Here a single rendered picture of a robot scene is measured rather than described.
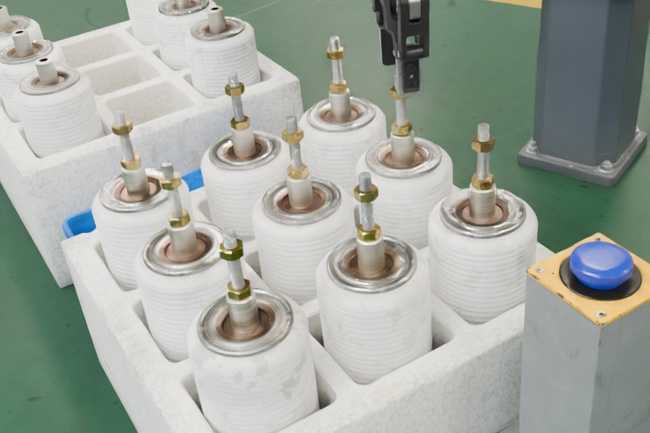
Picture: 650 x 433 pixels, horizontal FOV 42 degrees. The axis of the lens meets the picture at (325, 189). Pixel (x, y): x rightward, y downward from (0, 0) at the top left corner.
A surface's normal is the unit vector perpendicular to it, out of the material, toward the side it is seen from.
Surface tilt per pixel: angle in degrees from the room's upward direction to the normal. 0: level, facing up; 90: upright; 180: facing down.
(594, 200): 0
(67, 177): 90
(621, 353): 90
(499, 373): 90
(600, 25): 90
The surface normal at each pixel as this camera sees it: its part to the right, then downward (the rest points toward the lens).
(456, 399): 0.51, 0.43
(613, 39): 0.15, 0.53
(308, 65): -0.09, -0.83
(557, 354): -0.85, 0.35
